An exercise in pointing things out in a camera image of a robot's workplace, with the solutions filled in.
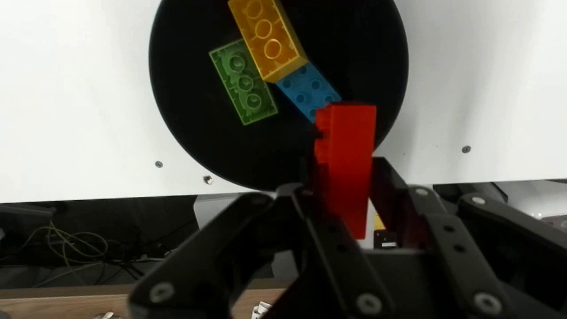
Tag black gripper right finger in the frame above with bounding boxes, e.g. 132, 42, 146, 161
371, 156, 567, 319

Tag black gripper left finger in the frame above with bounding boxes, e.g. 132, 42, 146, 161
126, 180, 351, 319

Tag red toy brick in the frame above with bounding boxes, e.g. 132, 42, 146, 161
311, 102, 380, 241

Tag green ball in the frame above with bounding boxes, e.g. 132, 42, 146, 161
208, 37, 280, 127

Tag blue toy brick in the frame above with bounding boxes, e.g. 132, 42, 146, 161
275, 60, 344, 124

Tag yellow toy brick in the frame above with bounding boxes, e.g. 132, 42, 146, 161
227, 0, 311, 85

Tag black bowl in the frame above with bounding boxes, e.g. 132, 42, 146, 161
147, 0, 412, 191

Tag wooden desk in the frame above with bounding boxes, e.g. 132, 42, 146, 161
0, 285, 286, 319

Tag tangled thin cables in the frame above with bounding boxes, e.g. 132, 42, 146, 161
23, 221, 112, 271

